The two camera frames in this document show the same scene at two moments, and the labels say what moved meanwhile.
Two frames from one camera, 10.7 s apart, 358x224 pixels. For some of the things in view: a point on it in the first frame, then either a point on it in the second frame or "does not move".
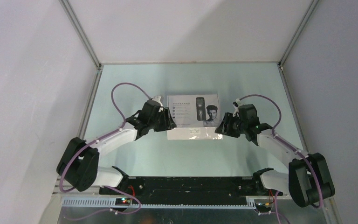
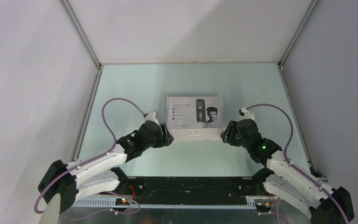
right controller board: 265,207 does not move
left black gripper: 168,123 → 165,139
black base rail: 188,189 does not move
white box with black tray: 196,117 does not move
